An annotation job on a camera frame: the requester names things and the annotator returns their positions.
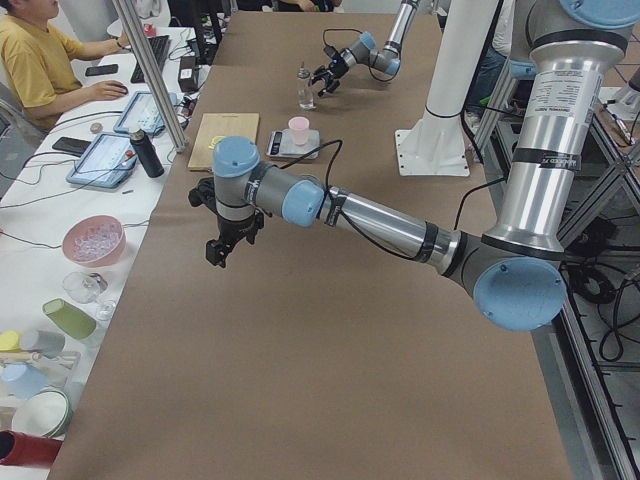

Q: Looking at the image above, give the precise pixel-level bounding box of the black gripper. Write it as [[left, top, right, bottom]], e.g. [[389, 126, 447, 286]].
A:
[[310, 49, 353, 97], [205, 212, 264, 268]]

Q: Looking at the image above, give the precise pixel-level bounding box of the glass sauce bottle metal spout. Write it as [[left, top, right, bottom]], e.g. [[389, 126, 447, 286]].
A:
[[296, 62, 315, 110]]

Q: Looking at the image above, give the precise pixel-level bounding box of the pink plastic cup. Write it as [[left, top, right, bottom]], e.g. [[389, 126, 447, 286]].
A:
[[288, 116, 310, 146]]

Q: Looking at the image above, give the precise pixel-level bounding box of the silver digital kitchen scale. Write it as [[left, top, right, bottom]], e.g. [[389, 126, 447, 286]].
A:
[[266, 129, 320, 159]]

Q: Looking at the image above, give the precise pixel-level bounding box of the green plastic cup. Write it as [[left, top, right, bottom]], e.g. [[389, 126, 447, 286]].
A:
[[42, 298, 96, 340]]

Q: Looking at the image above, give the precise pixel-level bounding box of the grey plastic cup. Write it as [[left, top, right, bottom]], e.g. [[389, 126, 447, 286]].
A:
[[19, 329, 66, 357]]

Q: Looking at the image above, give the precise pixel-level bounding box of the yellow plastic cup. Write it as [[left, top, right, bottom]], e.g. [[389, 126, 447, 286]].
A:
[[0, 330, 21, 353]]

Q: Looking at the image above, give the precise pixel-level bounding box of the light blue cup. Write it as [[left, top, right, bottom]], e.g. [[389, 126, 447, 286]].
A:
[[1, 363, 48, 400]]

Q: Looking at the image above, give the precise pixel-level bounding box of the lemon slice by knife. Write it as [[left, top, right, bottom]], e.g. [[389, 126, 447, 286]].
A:
[[209, 136, 224, 149]]

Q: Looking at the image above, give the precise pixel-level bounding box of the wooden cutting board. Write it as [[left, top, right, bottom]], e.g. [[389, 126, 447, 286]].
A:
[[187, 113, 260, 172]]

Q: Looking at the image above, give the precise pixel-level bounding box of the black water bottle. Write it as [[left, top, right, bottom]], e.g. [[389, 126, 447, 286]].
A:
[[129, 126, 164, 178]]

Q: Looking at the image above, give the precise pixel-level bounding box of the brown table cover sheet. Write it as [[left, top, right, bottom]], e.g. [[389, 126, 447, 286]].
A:
[[48, 13, 573, 479]]

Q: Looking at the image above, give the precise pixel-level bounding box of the pink bowl with ice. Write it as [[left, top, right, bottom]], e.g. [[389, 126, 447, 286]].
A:
[[62, 215, 126, 267]]

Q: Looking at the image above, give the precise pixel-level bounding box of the blue teach pendant near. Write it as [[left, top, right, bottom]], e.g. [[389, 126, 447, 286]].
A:
[[66, 132, 137, 189]]

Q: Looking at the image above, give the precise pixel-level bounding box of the blue teach pendant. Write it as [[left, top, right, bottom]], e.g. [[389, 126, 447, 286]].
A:
[[113, 91, 165, 136], [66, 132, 137, 189]]

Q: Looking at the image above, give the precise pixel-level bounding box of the blue teach pendant far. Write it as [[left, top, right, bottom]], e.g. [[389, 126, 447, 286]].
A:
[[113, 91, 165, 136]]

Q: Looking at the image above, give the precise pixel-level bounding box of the wine glass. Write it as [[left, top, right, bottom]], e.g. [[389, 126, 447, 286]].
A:
[[62, 271, 116, 322]]

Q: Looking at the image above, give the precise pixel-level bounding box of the black keyboard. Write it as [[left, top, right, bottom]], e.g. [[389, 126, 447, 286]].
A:
[[130, 34, 172, 85]]

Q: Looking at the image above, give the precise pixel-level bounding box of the black smartphone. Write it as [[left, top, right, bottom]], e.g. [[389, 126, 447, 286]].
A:
[[52, 136, 91, 157]]

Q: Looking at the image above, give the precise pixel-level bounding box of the person in yellow shirt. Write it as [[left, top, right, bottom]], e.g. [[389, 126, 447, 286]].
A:
[[1, 1, 130, 131]]

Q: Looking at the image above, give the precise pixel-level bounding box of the white green rim bowl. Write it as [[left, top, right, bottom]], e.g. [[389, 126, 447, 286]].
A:
[[11, 390, 72, 438]]

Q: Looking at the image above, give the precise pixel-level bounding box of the red cylinder container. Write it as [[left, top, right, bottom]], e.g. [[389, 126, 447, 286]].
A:
[[1, 430, 63, 468]]

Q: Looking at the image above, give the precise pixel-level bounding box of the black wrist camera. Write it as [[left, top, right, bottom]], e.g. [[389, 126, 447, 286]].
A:
[[188, 176, 217, 213], [323, 45, 340, 62]]

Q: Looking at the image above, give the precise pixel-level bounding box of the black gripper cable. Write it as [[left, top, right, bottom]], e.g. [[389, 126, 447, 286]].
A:
[[272, 139, 416, 261], [321, 27, 396, 84]]

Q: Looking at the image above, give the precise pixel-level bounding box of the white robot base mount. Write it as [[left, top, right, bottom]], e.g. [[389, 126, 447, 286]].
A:
[[396, 0, 500, 177]]

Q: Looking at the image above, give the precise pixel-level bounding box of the aluminium frame post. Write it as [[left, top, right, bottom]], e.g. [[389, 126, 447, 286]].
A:
[[112, 0, 187, 153]]

